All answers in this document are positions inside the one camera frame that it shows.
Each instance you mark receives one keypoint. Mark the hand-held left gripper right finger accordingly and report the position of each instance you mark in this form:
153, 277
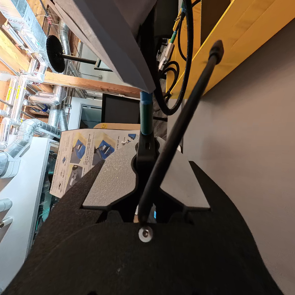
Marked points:
186, 186

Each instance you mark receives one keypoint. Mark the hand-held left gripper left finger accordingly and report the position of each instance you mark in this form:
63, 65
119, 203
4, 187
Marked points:
108, 184

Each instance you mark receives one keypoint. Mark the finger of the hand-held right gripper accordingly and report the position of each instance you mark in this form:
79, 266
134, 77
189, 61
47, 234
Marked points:
167, 16
115, 34

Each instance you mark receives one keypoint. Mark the black adapter box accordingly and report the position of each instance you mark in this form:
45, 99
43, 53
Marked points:
145, 159

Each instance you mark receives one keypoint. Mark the yellow plastic bin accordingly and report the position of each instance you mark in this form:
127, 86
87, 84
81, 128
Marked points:
253, 27

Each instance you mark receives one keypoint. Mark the printed instruction sheet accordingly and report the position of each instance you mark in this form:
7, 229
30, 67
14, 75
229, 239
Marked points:
73, 152

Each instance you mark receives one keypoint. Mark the black round disc on pole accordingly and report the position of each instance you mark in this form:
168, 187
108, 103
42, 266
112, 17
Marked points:
54, 54

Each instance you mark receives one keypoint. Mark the black framed monitor on pole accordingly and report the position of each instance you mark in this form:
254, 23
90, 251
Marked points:
119, 108

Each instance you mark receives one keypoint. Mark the silver metal air duct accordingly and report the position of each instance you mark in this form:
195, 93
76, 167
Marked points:
25, 131

